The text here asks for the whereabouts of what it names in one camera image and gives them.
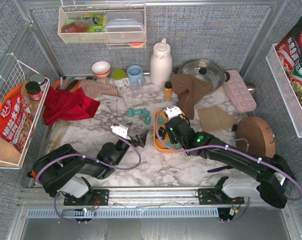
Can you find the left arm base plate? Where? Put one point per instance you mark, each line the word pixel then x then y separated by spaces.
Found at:
pixel 94 197

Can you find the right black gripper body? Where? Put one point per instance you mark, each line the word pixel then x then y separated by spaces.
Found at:
pixel 171 127

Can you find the white wire basket left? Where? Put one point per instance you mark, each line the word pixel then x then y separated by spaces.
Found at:
pixel 10 158

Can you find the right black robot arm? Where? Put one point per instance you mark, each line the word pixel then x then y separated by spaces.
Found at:
pixel 273 174

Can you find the cream wall storage rack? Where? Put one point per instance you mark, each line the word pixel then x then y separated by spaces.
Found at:
pixel 72 29

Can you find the orange spice bottle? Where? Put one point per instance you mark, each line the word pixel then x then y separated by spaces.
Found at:
pixel 168 90

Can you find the silver lidded jar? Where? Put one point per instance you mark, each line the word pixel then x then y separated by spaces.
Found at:
pixel 40 79

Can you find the white wire basket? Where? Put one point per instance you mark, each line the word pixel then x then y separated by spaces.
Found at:
pixel 287 93
pixel 10 158

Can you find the steel pot with lid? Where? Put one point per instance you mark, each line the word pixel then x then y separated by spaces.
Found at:
pixel 206 71

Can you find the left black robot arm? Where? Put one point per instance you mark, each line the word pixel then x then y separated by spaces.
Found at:
pixel 57 171

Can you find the red seasoning bags right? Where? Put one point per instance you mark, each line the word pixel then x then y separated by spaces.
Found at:
pixel 289 52

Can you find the white wire basket right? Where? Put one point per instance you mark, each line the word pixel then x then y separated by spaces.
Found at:
pixel 287 93

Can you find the green lidded white cup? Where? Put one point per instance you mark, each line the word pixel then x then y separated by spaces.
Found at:
pixel 119 78

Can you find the orange plastic storage basket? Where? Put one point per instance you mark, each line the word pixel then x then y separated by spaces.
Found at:
pixel 161 139

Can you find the pink egg tray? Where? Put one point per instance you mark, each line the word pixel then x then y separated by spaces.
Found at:
pixel 238 93

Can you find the green drink bottle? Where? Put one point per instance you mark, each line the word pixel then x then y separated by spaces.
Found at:
pixel 98 22

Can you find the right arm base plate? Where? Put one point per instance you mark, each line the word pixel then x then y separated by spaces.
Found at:
pixel 208 196

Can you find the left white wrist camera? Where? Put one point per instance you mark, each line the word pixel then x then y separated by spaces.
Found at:
pixel 121 130

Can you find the dark lidded jar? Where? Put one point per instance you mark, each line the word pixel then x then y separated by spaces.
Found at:
pixel 34 91

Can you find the blue mug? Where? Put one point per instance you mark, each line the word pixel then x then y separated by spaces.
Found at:
pixel 135 75

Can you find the white orange striped bowl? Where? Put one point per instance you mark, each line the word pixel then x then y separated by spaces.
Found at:
pixel 101 69

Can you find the clear plastic food containers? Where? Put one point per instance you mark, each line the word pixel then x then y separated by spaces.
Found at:
pixel 124 26

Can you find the striped beige cloth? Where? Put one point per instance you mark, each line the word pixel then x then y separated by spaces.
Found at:
pixel 93 89

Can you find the teal capsule right edge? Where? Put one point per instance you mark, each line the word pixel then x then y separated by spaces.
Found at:
pixel 147 120

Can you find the red cloth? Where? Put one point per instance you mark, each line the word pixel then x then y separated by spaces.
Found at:
pixel 68 106

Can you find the brown towel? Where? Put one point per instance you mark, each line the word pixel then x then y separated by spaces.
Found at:
pixel 189 91

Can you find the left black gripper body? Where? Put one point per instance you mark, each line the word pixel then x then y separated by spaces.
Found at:
pixel 135 140

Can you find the white thermos jug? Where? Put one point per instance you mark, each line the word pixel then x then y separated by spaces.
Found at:
pixel 161 63

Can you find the round wooden board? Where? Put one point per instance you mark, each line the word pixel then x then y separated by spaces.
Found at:
pixel 253 135

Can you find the red seasoning bag left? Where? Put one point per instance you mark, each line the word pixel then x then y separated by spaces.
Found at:
pixel 15 121

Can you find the brown cork mat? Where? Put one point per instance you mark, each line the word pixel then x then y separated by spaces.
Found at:
pixel 214 119

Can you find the purple spatula handle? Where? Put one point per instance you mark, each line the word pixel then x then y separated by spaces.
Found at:
pixel 218 169

